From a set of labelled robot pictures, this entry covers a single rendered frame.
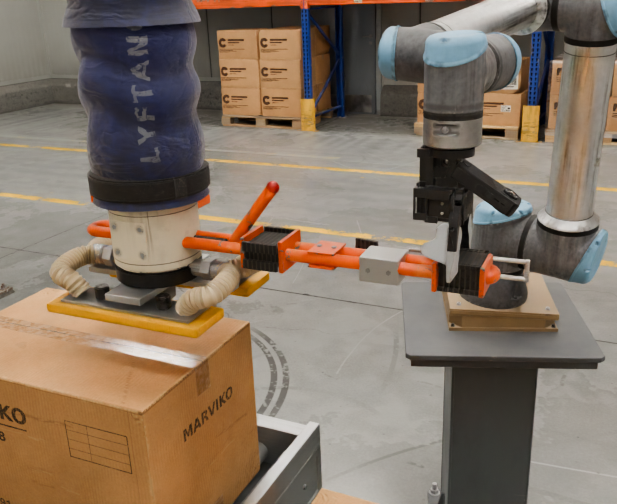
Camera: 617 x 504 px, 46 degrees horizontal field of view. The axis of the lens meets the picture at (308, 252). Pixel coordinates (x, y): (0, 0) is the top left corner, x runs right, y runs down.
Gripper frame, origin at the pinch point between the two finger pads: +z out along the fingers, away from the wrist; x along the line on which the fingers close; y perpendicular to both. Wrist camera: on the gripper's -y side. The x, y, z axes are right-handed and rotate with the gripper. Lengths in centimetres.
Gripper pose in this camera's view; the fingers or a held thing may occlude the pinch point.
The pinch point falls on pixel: (460, 267)
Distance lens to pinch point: 120.5
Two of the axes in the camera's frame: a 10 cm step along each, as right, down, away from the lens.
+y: -9.1, -1.1, 4.0
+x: -4.1, 3.2, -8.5
